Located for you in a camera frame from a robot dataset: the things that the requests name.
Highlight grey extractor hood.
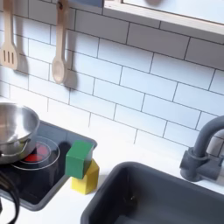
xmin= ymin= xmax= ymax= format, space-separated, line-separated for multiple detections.
xmin=68 ymin=0 xmax=105 ymax=8

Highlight thin black cable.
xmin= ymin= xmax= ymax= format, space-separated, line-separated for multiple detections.
xmin=0 ymin=170 xmax=21 ymax=224

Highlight green toy block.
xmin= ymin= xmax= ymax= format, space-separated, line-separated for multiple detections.
xmin=65 ymin=140 xmax=95 ymax=180

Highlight dark grey sink basin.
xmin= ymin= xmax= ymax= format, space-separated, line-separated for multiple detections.
xmin=80 ymin=161 xmax=224 ymax=224

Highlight wooden spoon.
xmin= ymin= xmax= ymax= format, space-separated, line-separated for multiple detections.
xmin=52 ymin=0 xmax=70 ymax=85

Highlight yellow toy block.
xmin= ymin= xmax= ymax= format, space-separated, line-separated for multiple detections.
xmin=71 ymin=158 xmax=101 ymax=195

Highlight white toy microwave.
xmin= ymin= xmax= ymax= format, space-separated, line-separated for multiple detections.
xmin=122 ymin=0 xmax=224 ymax=25

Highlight black toy stove cooktop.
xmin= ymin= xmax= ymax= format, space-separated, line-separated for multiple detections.
xmin=0 ymin=119 xmax=98 ymax=212

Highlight steel pot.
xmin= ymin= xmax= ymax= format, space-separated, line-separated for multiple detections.
xmin=0 ymin=101 xmax=41 ymax=165

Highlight wooden kitchen frame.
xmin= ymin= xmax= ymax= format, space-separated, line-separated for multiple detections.
xmin=103 ymin=0 xmax=224 ymax=45

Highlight grey tap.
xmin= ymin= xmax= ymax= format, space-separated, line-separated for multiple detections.
xmin=178 ymin=115 xmax=224 ymax=183

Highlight wooden slotted spatula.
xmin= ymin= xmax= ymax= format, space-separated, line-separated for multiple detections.
xmin=0 ymin=0 xmax=19 ymax=71

